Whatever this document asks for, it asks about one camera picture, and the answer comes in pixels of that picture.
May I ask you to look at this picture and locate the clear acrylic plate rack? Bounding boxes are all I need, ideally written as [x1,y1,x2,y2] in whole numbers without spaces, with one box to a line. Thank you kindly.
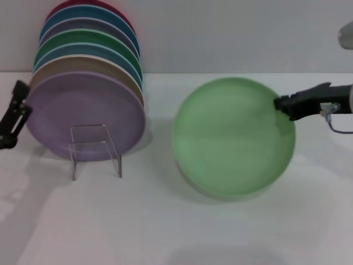
[68,124,123,182]

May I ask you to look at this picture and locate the light green plate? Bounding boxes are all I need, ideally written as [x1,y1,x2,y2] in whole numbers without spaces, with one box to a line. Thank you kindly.
[172,77,297,203]

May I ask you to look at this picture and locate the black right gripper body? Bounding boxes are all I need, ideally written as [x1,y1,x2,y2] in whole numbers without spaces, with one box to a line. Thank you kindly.
[330,84,351,113]

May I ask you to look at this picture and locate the tan plate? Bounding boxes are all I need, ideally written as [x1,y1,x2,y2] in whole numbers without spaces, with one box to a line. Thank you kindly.
[29,55,145,111]

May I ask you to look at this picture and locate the grey cable with connector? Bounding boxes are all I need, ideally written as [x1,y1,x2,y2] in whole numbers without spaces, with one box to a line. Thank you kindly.
[319,102,353,136]

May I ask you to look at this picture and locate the grey purple plate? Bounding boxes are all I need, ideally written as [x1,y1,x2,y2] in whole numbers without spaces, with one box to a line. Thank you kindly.
[39,17,141,60]

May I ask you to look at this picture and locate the light blue plate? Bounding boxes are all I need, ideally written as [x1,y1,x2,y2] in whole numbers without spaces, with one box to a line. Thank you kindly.
[32,41,143,86]

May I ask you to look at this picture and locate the lilac plate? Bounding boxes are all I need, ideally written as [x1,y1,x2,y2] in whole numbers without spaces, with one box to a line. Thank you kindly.
[25,71,147,162]

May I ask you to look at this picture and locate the dark green plate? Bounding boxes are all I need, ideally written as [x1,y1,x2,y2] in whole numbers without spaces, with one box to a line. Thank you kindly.
[34,28,143,77]

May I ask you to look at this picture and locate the red plate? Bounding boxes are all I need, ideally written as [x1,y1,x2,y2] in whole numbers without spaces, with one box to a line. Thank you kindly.
[45,0,136,33]

